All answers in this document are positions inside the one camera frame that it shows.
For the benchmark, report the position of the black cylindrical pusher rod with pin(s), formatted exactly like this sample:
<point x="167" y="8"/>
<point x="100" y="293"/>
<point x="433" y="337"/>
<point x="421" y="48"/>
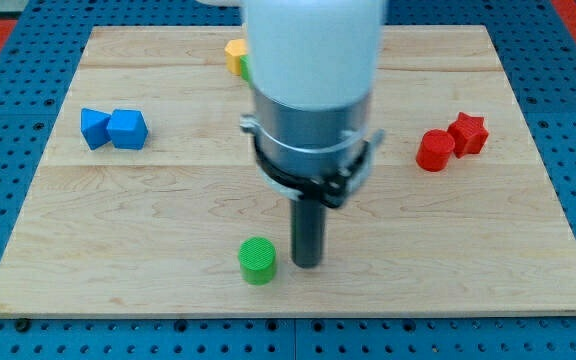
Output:
<point x="308" y="219"/>

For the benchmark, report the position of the wooden board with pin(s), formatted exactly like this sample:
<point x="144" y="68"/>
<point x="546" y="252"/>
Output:
<point x="155" y="232"/>

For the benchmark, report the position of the green cylinder block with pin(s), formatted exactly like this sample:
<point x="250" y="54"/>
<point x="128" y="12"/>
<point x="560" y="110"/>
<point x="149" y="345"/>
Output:
<point x="257" y="260"/>

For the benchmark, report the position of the red star block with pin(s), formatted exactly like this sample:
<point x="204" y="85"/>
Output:
<point x="469" y="134"/>

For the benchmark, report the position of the red cylinder block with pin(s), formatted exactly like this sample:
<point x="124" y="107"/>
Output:
<point x="435" y="149"/>

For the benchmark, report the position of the green block behind arm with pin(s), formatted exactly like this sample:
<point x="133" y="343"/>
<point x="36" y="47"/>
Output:
<point x="245" y="71"/>

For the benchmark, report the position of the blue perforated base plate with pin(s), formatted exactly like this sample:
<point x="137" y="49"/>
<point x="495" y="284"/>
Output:
<point x="37" y="65"/>

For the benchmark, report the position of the blue cube block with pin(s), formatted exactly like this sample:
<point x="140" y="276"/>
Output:
<point x="127" y="129"/>

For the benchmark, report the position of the blue triangular block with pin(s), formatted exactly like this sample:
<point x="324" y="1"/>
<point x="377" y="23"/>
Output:
<point x="93" y="127"/>

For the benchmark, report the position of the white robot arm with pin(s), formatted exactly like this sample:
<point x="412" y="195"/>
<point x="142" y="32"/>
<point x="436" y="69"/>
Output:
<point x="312" y="64"/>

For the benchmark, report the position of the yellow hexagon block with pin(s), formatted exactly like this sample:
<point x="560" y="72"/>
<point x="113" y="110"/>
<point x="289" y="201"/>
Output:
<point x="234" y="50"/>

